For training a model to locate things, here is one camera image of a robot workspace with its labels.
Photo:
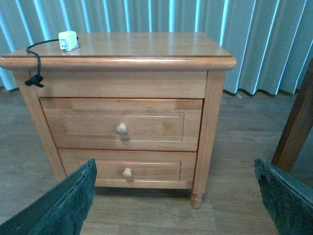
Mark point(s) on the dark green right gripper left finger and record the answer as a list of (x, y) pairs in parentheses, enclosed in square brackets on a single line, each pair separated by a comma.
[(61, 211)]

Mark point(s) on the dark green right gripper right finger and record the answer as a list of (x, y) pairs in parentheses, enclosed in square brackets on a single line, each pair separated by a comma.
[(288, 201)]

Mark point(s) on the wooden drawer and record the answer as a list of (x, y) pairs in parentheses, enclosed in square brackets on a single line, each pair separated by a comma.
[(124, 124), (134, 169)]

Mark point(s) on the white charger plug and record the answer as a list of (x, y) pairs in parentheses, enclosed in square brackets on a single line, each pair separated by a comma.
[(68, 40)]

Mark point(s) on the dark brown wooden furniture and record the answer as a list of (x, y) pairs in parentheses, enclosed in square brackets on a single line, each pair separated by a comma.
[(298, 125)]

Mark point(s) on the light wooden nightstand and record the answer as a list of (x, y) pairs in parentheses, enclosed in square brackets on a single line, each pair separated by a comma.
[(159, 65)]

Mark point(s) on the pale green pleated curtain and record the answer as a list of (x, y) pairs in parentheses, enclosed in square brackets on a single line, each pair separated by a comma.
[(272, 40)]

